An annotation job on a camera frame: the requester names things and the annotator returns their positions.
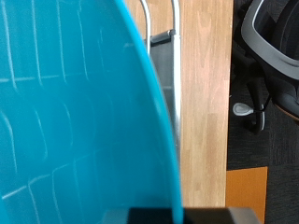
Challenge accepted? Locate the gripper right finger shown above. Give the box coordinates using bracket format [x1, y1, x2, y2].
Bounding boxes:
[182, 207, 263, 224]

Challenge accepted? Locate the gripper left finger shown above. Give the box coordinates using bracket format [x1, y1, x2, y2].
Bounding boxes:
[102, 207, 176, 224]

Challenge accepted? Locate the blue plate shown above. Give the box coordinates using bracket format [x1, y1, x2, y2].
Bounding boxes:
[0, 0, 185, 224]

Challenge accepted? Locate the black gray office chair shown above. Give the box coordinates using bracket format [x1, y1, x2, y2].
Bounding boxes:
[232, 0, 299, 135]

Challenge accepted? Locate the steel wire dish rack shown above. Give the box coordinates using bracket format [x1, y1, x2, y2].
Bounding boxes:
[138, 0, 183, 158]

